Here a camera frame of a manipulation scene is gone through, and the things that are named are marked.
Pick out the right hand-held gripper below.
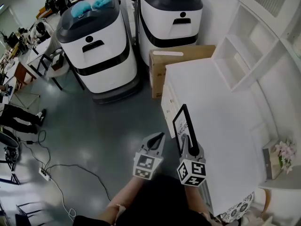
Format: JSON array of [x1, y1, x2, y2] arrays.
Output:
[[176, 135, 207, 187]]

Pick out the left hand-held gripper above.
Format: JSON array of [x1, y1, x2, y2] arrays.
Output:
[[133, 132, 166, 181]]

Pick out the black framed nature print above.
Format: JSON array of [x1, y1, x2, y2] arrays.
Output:
[[172, 104, 198, 155]]

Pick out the person's right forearm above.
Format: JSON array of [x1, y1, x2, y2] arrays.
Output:
[[184, 185, 212, 221]]

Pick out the person's left forearm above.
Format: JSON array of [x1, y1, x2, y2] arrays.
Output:
[[107, 179, 153, 223]]

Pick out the white desk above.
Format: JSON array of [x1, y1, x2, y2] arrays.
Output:
[[160, 56, 279, 218]]

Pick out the person's black clothing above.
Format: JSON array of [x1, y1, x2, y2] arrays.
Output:
[[72, 174, 212, 226]]

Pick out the brown cardboard box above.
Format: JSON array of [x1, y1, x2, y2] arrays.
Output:
[[148, 45, 216, 99]]

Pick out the small white drawer box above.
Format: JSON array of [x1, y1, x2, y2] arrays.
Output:
[[261, 146, 284, 180]]

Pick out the white and black service robot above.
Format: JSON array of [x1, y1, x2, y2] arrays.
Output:
[[56, 0, 142, 103], [134, 0, 204, 67]]

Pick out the pink flowers in cream pot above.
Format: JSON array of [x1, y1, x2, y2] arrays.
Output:
[[273, 139, 298, 174]]

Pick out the white power strip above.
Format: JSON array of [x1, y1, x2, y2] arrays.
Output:
[[39, 167, 51, 181]]

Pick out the beige chair with black legs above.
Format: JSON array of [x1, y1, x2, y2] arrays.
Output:
[[39, 35, 85, 91]]

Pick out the brown tissue box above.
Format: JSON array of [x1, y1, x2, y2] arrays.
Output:
[[51, 55, 63, 71]]

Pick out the black round case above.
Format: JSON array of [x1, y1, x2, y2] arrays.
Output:
[[0, 130, 20, 148]]

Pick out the brown wooden table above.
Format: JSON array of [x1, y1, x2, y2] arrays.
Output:
[[14, 61, 38, 89]]

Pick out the blue fluffy cloth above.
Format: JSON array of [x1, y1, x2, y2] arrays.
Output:
[[70, 0, 94, 18], [92, 0, 113, 9]]

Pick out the black cable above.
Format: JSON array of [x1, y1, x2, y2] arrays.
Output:
[[46, 164, 111, 202]]

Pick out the white cable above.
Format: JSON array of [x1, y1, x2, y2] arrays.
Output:
[[50, 179, 77, 218]]

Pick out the black device with cables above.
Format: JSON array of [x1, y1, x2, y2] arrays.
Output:
[[4, 147, 19, 166]]

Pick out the white table with black frame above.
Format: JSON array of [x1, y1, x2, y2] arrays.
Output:
[[27, 40, 51, 77]]

